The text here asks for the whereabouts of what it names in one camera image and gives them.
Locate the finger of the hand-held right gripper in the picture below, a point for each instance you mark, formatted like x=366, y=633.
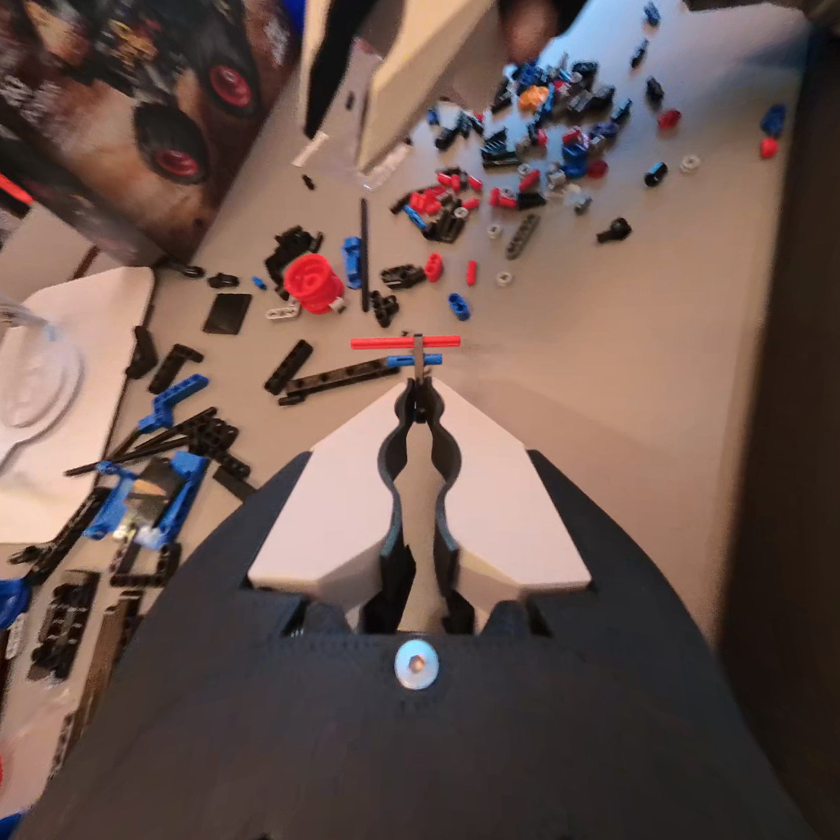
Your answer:
x=426, y=65
x=334, y=59

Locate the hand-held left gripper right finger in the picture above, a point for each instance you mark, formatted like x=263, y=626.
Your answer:
x=518, y=525

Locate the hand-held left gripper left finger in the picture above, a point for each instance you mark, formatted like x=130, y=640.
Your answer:
x=315, y=525

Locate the pile of small mixed bricks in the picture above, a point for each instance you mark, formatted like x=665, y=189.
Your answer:
x=558, y=131

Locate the small beam and pins assembly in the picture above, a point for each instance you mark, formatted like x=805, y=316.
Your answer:
x=394, y=342

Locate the grey desk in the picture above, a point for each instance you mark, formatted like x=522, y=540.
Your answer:
x=590, y=394

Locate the person's right hand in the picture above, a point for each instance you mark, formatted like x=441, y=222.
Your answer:
x=531, y=33

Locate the clear plastic bag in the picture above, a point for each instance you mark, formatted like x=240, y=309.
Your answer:
x=367, y=177

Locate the black perforated connector brick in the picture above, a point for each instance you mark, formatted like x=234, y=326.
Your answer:
x=216, y=439

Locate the blue and black brick assembly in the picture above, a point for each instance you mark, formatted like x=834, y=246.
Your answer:
x=180, y=499

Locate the long black beam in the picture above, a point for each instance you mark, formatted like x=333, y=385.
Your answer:
x=341, y=380

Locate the short black beam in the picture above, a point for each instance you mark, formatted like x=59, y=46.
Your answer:
x=289, y=366

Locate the blue angled beam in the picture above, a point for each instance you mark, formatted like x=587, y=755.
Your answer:
x=174, y=403

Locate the dark grey thin beam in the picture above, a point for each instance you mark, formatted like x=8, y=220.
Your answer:
x=523, y=236

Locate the long black axle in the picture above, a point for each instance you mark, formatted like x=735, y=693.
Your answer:
x=364, y=256

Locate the red connector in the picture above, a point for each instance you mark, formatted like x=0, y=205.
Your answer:
x=433, y=267

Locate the blue curved brick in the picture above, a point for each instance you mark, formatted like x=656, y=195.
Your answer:
x=352, y=262

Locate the small grey angled beam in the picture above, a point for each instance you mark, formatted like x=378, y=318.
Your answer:
x=282, y=312

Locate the red wheel hub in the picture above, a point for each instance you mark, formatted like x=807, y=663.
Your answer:
x=313, y=283

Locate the small blue connector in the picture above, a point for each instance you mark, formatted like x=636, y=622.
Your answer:
x=459, y=306

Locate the small black connector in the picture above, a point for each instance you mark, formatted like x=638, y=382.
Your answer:
x=384, y=308
x=223, y=280
x=190, y=269

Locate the black flat panel tile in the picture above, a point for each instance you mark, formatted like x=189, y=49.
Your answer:
x=226, y=313

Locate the black bent connector beam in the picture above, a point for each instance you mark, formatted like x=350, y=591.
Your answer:
x=141, y=351

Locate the toy truck set box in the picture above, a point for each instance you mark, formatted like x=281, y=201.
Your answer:
x=98, y=131

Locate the black straight beam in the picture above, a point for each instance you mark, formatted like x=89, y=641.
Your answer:
x=56, y=541

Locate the black perforated panel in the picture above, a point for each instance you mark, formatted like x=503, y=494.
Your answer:
x=787, y=459

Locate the white book stand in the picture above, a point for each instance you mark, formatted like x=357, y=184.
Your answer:
x=98, y=328

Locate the orange plastic object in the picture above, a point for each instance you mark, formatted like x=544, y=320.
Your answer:
x=13, y=187

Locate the black rectangular frame brick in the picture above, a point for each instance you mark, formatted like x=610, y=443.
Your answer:
x=65, y=623

